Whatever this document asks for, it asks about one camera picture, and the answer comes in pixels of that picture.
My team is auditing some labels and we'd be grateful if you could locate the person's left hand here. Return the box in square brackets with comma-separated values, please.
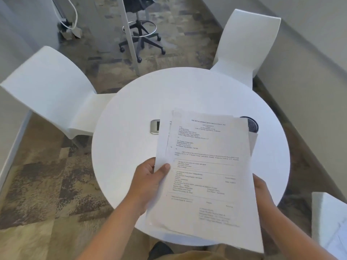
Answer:
[119, 157, 171, 217]

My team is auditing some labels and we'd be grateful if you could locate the person's right hand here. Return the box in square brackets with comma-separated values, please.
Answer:
[252, 173, 279, 229]

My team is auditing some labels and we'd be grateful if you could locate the person's right forearm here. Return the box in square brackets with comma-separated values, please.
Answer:
[260, 209, 341, 260]

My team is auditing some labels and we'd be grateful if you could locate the person's left forearm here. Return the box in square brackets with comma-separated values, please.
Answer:
[74, 203, 147, 260]

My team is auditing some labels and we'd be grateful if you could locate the person's left shoe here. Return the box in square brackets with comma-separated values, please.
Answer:
[147, 240, 175, 260]

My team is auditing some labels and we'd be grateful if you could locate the person's yellow shirt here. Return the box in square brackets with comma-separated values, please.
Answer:
[147, 250, 265, 260]

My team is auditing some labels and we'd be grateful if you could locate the white plastic chair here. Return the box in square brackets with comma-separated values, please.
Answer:
[210, 8, 282, 90]
[312, 192, 347, 260]
[0, 45, 117, 140]

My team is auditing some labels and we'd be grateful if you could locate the white wrapped mesh pen holder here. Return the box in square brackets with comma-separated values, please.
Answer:
[238, 115, 260, 134]

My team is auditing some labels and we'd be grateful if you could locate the long white table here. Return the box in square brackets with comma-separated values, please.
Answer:
[116, 0, 141, 77]

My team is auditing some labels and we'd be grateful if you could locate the small cardboard box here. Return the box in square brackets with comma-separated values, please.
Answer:
[57, 20, 82, 40]

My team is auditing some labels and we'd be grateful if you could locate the black swivel office chair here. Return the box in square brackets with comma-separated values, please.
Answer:
[118, 0, 166, 64]

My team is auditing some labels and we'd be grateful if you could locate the white cable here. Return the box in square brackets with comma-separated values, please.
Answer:
[64, 0, 78, 31]

